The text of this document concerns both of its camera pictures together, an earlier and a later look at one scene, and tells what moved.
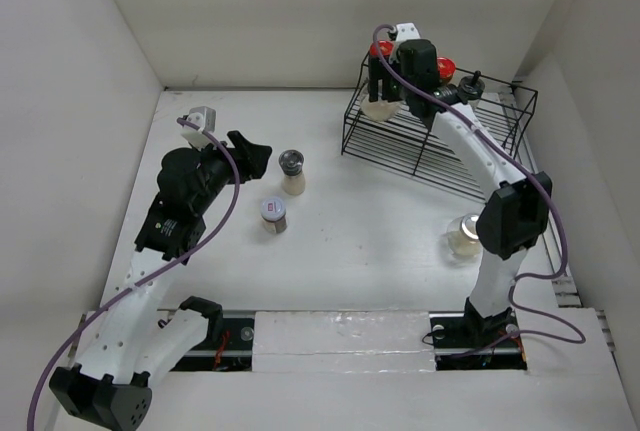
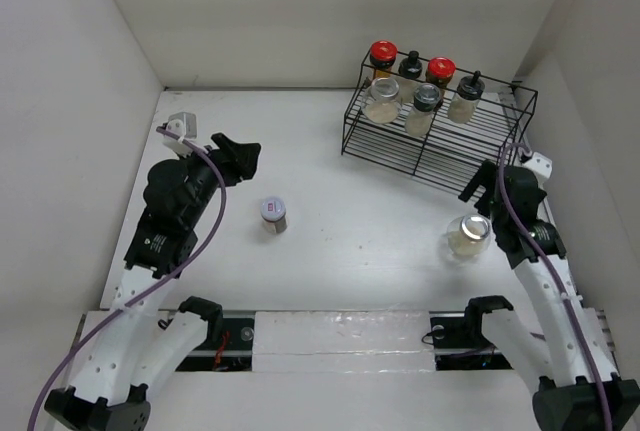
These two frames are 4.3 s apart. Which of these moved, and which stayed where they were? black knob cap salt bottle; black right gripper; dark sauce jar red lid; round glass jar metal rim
Moved: black right gripper
Stayed: black knob cap salt bottle; dark sauce jar red lid; round glass jar metal rim
